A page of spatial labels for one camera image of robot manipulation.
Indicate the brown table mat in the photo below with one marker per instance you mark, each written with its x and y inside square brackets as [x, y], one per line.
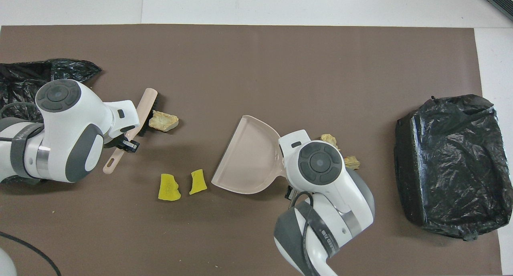
[280, 67]

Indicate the beige plastic dustpan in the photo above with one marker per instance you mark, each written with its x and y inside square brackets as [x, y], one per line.
[248, 155]

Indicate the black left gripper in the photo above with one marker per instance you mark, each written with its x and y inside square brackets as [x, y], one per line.
[131, 145]

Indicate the small yellow sponge piece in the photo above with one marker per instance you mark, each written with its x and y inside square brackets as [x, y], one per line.
[197, 181]

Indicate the large yellow sponge piece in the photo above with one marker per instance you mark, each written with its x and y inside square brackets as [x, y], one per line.
[168, 187]

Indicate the beige hand brush black bristles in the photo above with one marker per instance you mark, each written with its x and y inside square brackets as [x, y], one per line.
[146, 103]

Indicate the pink bin with black bag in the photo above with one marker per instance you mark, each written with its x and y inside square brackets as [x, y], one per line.
[68, 69]

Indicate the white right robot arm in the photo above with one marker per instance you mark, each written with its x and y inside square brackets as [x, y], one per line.
[320, 163]

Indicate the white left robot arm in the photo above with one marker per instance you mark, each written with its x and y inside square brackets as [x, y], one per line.
[68, 127]

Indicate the small beige foam chunk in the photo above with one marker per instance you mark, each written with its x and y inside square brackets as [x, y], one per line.
[353, 163]

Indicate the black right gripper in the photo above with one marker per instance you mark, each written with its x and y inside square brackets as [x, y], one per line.
[289, 192]

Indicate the bin wrapped in black bag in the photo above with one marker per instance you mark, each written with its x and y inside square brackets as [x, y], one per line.
[441, 167]

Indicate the croissant-shaped foam piece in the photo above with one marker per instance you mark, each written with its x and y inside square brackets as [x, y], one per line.
[163, 120]

